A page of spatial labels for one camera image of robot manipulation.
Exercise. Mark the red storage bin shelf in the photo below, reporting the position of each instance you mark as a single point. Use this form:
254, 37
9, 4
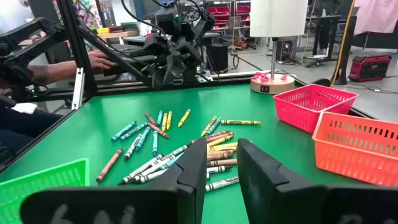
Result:
222, 12

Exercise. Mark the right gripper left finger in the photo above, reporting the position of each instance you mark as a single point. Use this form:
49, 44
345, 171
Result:
174, 205

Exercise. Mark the person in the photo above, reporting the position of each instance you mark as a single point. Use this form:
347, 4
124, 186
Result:
21, 130

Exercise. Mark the black equipment stand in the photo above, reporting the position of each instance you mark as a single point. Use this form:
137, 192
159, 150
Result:
28, 40

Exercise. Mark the black desk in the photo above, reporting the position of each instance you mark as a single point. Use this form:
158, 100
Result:
323, 31

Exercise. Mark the pink plastic basket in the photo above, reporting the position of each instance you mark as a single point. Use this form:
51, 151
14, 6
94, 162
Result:
298, 115

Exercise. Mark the red toolbox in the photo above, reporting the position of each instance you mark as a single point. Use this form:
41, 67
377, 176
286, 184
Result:
369, 68

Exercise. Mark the green plastic basket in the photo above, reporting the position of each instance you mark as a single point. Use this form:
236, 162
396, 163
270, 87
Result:
37, 183

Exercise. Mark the white paper sheet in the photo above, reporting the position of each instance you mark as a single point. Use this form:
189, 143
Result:
25, 108

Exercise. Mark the black computer tower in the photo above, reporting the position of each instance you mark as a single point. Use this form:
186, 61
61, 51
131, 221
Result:
217, 57

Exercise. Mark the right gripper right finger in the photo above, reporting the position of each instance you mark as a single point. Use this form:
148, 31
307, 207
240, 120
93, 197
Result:
280, 199

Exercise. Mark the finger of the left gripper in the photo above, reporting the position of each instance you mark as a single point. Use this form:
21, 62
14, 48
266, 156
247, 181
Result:
154, 76
175, 70

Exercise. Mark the silver frame bracket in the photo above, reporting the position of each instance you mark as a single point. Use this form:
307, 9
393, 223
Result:
77, 90

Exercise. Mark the person's hand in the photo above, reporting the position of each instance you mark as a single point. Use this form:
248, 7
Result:
99, 59

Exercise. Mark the grey computer tower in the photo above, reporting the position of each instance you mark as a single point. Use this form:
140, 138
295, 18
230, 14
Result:
286, 49

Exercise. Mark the person's forearm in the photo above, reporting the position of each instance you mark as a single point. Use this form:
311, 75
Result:
53, 72

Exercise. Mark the white shade table lamp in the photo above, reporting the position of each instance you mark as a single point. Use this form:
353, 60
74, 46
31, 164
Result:
276, 18

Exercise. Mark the pink cloth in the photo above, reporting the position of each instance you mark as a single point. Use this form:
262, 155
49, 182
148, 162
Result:
376, 15

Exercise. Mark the dark monitor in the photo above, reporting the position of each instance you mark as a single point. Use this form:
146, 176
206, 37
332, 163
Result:
146, 9

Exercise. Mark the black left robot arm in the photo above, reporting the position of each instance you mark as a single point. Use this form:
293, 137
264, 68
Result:
202, 21

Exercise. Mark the orange plastic basket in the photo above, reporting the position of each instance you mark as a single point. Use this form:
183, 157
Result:
348, 161

